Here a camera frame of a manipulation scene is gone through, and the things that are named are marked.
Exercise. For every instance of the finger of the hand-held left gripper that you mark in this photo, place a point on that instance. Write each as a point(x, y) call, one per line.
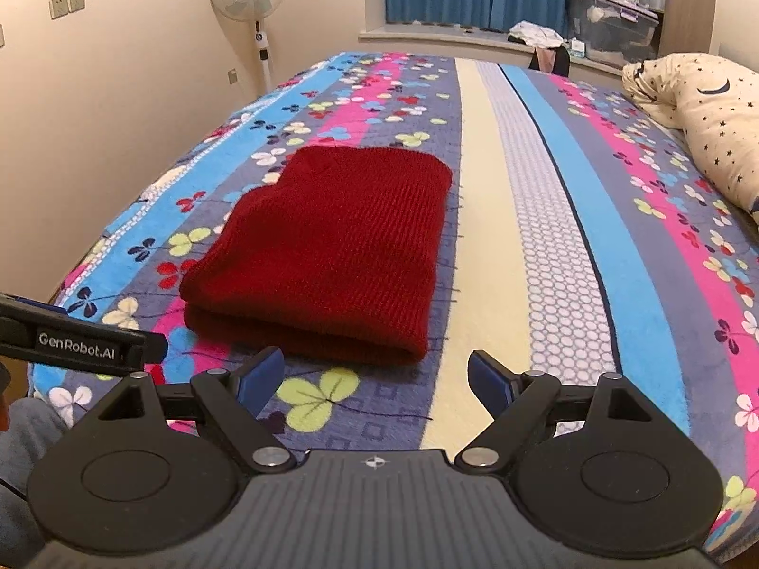
point(35, 306)

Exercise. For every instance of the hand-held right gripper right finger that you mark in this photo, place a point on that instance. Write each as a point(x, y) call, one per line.
point(489, 382)

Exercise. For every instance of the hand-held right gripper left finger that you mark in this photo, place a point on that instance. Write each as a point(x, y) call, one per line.
point(261, 382)

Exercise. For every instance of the red knit sweater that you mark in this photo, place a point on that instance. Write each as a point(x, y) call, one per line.
point(332, 249)

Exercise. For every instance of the pile of light clothes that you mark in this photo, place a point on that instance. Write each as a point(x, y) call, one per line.
point(536, 34)

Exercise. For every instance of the person's grey trouser leg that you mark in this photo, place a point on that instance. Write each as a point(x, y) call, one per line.
point(32, 462)

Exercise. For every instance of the floral striped blanket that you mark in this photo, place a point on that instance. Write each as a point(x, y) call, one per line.
point(533, 219)

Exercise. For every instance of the black chair back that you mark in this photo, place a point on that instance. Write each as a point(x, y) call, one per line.
point(548, 60)

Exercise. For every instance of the tissue box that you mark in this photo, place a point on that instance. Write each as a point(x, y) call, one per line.
point(576, 48)

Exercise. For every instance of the star print cream pillow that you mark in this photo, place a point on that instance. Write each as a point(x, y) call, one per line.
point(711, 118)

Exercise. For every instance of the clear plastic storage box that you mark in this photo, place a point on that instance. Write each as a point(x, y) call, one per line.
point(611, 26)

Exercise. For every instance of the wooden cabinet side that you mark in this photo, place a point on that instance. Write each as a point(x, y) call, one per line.
point(691, 6)

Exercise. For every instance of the wall socket plate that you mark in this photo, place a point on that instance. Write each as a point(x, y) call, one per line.
point(59, 6)
point(76, 0)

